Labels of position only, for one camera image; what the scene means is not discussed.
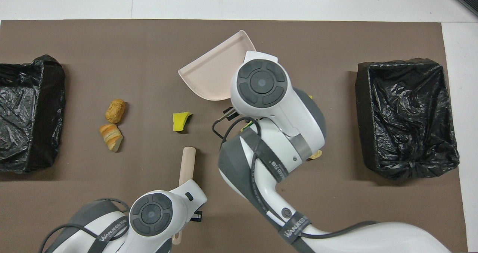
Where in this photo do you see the black bag lined bin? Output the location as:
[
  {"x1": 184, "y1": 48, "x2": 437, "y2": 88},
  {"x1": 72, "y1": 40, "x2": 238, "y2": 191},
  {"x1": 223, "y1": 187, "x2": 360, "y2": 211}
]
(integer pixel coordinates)
[
  {"x1": 355, "y1": 58, "x2": 460, "y2": 181},
  {"x1": 0, "y1": 54, "x2": 66, "y2": 172}
]

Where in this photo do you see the beige plastic dustpan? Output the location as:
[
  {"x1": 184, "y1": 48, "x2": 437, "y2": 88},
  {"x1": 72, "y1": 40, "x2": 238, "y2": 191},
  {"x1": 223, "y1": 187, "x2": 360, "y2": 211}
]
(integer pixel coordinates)
[{"x1": 178, "y1": 30, "x2": 257, "y2": 101}]

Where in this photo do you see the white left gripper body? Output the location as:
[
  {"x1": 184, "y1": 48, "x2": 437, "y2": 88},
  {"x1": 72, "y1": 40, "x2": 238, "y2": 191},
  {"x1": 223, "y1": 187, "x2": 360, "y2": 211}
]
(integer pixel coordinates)
[{"x1": 176, "y1": 179, "x2": 208, "y2": 218}]

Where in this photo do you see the brown bread roll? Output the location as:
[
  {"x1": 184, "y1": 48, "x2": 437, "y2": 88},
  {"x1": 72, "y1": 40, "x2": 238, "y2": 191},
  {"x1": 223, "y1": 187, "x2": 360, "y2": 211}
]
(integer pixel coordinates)
[{"x1": 105, "y1": 99, "x2": 126, "y2": 124}]

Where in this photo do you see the pale chip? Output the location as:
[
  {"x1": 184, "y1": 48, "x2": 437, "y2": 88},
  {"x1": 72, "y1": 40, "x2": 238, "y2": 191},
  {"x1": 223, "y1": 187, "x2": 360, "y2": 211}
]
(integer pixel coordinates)
[{"x1": 99, "y1": 124, "x2": 124, "y2": 153}]

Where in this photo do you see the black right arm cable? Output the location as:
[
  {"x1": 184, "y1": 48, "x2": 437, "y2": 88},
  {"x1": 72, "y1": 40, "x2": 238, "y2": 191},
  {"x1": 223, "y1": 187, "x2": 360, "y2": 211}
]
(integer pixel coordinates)
[{"x1": 212, "y1": 107, "x2": 378, "y2": 242}]

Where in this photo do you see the brown paper table mat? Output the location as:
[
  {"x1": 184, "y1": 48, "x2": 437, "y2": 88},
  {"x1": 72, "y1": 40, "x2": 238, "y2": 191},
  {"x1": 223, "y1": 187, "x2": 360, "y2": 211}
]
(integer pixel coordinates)
[{"x1": 0, "y1": 20, "x2": 469, "y2": 253}]

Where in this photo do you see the small yellow sponge piece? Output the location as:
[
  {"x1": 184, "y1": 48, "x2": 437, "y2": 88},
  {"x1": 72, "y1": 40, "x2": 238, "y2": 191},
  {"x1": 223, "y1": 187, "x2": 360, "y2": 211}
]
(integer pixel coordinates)
[{"x1": 172, "y1": 112, "x2": 193, "y2": 132}]

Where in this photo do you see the black velcro cable strap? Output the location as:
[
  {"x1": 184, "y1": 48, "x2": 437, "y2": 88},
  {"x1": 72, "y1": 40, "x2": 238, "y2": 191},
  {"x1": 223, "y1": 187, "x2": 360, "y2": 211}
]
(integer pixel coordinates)
[
  {"x1": 278, "y1": 212, "x2": 312, "y2": 244},
  {"x1": 88, "y1": 216, "x2": 129, "y2": 253},
  {"x1": 245, "y1": 128, "x2": 290, "y2": 182}
]

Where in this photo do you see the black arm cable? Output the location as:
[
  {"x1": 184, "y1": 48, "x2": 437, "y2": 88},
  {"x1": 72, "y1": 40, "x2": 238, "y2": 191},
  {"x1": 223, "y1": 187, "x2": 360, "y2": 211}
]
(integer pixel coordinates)
[
  {"x1": 212, "y1": 107, "x2": 378, "y2": 242},
  {"x1": 39, "y1": 198, "x2": 130, "y2": 253}
]

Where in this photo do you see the beige hand brush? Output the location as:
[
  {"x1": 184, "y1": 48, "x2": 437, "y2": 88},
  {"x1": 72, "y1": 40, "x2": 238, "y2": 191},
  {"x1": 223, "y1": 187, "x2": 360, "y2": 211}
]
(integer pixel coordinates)
[{"x1": 172, "y1": 147, "x2": 196, "y2": 245}]

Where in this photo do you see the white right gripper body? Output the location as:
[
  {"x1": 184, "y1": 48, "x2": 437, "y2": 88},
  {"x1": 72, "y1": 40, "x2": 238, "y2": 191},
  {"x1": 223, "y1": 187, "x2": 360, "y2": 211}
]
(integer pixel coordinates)
[{"x1": 243, "y1": 51, "x2": 279, "y2": 65}]

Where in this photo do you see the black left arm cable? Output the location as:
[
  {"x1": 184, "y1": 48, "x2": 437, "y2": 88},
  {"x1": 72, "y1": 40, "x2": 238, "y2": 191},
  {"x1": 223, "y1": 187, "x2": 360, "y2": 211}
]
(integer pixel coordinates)
[{"x1": 39, "y1": 198, "x2": 130, "y2": 253}]

